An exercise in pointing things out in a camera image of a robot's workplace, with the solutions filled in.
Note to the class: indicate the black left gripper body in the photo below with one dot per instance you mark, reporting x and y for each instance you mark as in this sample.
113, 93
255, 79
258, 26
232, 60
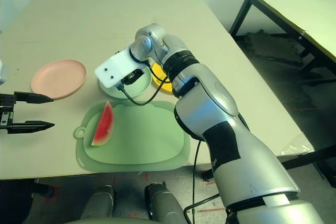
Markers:
6, 111

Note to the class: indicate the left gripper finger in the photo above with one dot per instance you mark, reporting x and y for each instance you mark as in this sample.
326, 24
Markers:
29, 126
31, 98

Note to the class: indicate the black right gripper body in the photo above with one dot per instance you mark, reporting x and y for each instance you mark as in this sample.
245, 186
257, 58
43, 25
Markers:
132, 77

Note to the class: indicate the watermelon slice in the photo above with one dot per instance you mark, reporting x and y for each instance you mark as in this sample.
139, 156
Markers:
105, 127

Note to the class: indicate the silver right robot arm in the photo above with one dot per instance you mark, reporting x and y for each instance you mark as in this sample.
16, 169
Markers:
223, 129

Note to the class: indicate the mint green plate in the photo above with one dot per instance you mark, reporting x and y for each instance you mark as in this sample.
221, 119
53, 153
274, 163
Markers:
139, 87

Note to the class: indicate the yellow plate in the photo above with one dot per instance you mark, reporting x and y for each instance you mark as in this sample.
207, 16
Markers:
157, 73

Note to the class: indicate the pink plate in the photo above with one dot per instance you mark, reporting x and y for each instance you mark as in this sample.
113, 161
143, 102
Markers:
59, 78

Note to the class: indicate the green cutting board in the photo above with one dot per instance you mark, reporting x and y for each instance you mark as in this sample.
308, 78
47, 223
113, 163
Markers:
141, 134

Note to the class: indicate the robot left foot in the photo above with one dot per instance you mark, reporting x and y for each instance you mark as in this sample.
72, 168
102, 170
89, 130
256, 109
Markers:
98, 203

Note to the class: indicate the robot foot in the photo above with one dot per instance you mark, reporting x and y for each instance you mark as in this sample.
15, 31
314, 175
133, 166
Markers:
165, 203
98, 203

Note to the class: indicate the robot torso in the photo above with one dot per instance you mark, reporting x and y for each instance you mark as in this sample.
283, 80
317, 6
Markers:
118, 221

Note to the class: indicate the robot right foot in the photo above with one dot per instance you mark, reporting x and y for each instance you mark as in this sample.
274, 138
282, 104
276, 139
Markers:
165, 203

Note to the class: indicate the side table with black legs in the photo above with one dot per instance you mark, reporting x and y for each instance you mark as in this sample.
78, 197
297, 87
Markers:
294, 6

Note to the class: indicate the clear plastic bag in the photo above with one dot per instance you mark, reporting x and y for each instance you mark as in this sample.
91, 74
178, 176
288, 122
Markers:
296, 148

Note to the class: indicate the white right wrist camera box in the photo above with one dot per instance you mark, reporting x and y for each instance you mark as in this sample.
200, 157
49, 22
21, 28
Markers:
116, 68

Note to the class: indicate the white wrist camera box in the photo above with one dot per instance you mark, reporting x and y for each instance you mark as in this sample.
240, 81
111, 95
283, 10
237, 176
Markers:
3, 73
116, 68

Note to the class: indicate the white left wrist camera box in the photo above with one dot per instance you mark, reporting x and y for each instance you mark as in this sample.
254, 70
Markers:
3, 73

